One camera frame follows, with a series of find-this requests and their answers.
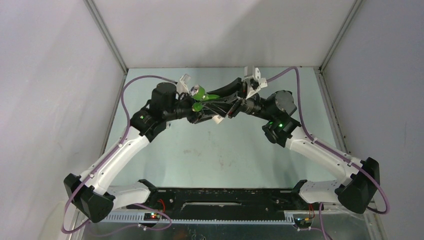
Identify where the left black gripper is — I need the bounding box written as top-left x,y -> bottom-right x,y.
163,88 -> 217,125

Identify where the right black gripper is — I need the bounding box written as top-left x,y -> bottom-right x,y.
200,78 -> 275,122

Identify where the green plastic faucet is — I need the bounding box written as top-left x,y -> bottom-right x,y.
189,84 -> 220,112

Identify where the white elbow fitting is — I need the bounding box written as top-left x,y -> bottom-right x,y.
212,115 -> 225,124

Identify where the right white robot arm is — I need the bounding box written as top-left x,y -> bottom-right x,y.
190,78 -> 380,214

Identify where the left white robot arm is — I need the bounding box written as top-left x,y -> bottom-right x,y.
63,82 -> 228,223

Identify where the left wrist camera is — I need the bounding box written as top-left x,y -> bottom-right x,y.
176,74 -> 191,97

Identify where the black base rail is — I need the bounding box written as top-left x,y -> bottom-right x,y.
127,180 -> 327,223

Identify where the grey cable duct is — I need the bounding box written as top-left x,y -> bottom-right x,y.
100,211 -> 295,225

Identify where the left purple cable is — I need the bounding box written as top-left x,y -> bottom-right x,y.
61,75 -> 180,238

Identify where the purple cable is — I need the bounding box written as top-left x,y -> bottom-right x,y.
61,75 -> 180,238
264,66 -> 391,240

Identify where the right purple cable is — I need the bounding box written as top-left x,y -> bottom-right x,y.
264,66 -> 391,240

